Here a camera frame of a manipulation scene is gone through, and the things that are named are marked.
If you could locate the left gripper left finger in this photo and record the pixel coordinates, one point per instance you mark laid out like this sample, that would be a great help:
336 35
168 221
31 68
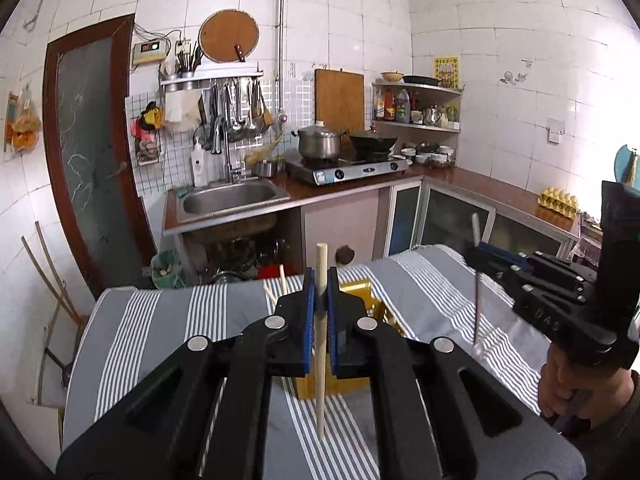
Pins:
278 345

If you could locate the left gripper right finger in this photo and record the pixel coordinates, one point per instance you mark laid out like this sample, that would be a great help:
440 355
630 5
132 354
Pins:
406 446

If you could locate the wooden chopstick a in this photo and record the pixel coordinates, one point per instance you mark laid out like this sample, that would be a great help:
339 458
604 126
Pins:
268 291

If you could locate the metal utensil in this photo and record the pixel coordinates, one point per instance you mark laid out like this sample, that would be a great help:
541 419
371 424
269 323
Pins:
475 220

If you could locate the white kitchen cabinet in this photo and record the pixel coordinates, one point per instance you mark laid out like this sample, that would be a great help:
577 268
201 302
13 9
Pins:
379 223

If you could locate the person's right hand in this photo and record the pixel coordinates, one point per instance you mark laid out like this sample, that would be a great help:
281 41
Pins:
608 389

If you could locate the yellow plastic utensil basket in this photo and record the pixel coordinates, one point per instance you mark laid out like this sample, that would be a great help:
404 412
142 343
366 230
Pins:
346 350

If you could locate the wooden chopstick in basket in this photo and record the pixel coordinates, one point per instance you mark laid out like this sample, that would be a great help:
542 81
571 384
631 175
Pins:
284 284

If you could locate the grey striped tablecloth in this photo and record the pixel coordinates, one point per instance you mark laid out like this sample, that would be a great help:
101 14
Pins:
428 289

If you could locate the yellow egg tray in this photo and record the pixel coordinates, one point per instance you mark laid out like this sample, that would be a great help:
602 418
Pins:
559 201

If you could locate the steel sink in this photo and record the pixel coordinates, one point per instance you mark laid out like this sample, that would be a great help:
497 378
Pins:
229 198

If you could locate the faucet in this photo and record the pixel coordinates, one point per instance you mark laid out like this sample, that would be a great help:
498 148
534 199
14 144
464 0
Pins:
221 147

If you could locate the gas stove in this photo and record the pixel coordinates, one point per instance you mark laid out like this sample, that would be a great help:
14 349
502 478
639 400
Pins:
322 172

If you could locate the black wok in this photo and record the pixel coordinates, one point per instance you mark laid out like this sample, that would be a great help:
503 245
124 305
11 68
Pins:
368 144

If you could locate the white soap bottle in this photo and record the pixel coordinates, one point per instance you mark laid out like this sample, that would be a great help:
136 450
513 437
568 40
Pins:
199 166

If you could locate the steel cooking pot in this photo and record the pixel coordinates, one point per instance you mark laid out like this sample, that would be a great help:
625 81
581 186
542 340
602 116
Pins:
318 142

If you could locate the hanging utensil rack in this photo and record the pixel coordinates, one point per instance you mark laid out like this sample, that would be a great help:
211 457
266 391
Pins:
232 106

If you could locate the rectangular wooden cutting board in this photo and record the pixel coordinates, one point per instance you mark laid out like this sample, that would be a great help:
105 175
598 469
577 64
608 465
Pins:
339 100

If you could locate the dark framed glass door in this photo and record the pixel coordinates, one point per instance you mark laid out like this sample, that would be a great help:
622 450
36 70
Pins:
85 137

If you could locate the round wooden cutting board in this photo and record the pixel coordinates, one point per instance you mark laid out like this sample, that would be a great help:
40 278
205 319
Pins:
228 36

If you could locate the orange hanging bag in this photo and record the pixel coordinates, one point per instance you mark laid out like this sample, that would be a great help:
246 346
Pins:
23 124

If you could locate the wooden sticks against wall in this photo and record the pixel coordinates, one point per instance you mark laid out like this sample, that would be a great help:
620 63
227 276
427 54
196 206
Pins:
50 278

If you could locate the corner wall shelf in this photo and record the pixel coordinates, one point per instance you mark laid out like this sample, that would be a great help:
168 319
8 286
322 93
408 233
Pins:
421 113

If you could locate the yellow wall sticker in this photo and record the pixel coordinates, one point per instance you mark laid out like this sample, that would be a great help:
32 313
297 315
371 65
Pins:
447 72

